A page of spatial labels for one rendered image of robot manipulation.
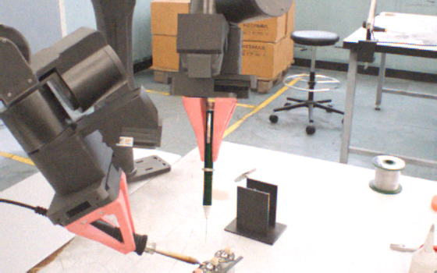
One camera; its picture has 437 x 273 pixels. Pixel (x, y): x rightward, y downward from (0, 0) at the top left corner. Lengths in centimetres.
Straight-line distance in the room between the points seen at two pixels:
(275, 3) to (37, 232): 51
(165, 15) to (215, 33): 381
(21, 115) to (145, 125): 12
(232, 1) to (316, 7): 444
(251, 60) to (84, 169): 358
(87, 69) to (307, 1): 453
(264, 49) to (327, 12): 116
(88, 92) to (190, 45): 11
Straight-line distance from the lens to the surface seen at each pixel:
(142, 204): 81
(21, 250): 74
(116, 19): 76
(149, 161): 94
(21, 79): 44
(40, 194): 89
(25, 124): 46
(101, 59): 48
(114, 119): 45
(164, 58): 433
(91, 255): 70
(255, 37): 395
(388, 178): 88
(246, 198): 70
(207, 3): 52
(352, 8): 484
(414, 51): 233
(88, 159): 46
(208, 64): 44
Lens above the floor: 115
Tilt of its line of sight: 21 degrees down
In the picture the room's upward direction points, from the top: straight up
